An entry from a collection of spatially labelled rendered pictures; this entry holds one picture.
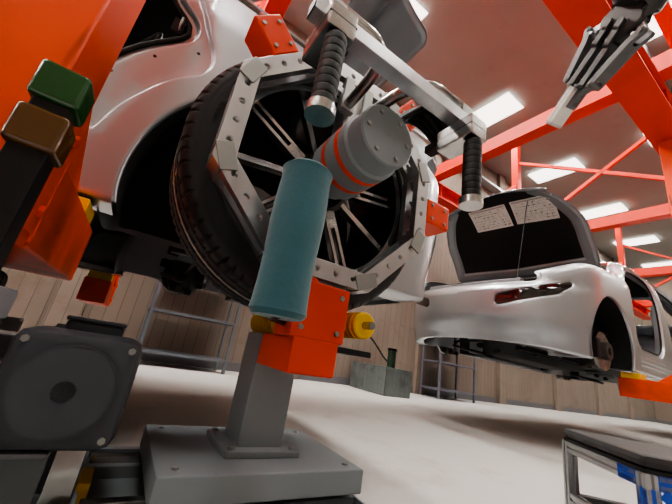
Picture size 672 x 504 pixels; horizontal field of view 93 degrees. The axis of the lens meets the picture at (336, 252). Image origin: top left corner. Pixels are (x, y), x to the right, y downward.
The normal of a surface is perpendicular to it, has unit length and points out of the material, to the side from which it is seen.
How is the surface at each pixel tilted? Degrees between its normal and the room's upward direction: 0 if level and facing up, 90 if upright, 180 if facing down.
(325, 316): 90
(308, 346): 90
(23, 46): 90
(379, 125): 90
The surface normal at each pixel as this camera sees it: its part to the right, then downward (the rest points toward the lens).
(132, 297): 0.55, -0.18
